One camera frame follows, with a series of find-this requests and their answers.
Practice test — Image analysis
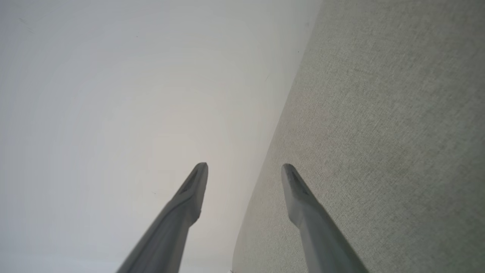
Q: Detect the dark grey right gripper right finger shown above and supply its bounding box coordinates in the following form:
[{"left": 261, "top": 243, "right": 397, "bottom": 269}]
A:
[{"left": 281, "top": 163, "right": 370, "bottom": 273}]

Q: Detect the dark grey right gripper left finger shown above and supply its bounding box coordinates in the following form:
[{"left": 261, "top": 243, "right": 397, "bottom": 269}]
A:
[{"left": 116, "top": 162, "right": 209, "bottom": 273}]

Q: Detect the grey fabric panel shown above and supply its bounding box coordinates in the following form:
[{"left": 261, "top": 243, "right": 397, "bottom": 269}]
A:
[{"left": 232, "top": 0, "right": 485, "bottom": 273}]

